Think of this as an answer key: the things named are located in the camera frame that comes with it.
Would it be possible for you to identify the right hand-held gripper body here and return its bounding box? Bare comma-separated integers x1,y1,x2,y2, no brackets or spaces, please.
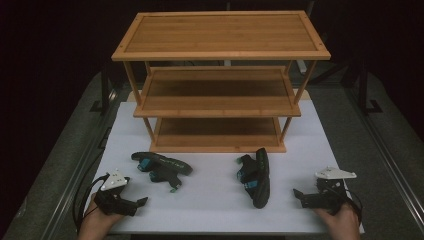
301,166,358,213

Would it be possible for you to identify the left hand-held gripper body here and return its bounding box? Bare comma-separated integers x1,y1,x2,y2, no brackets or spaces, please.
94,169,139,217

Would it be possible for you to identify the black sandal with teal straps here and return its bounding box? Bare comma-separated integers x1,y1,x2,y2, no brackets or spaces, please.
130,151,194,194
236,147,271,210

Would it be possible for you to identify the three-tier wooden shelf rack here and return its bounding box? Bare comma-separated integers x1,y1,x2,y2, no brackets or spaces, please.
111,10,332,154

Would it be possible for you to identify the person's left hand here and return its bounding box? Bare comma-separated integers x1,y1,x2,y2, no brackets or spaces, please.
77,192,125,240

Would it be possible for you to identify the person's right hand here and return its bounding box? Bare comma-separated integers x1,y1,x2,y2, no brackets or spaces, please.
314,202,362,240

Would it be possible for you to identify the white foam mat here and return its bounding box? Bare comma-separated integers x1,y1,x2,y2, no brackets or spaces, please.
75,99,366,235

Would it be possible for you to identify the tan wooden board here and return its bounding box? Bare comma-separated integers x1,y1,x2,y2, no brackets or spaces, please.
127,88,312,103

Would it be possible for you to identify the black metal stand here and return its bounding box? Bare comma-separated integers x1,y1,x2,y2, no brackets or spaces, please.
357,61,384,116
89,61,112,117

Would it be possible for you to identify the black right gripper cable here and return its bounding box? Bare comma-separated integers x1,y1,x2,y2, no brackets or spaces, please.
328,184,364,225

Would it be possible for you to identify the aluminium table rail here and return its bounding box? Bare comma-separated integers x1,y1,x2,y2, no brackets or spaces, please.
39,88,119,240
346,88,424,228

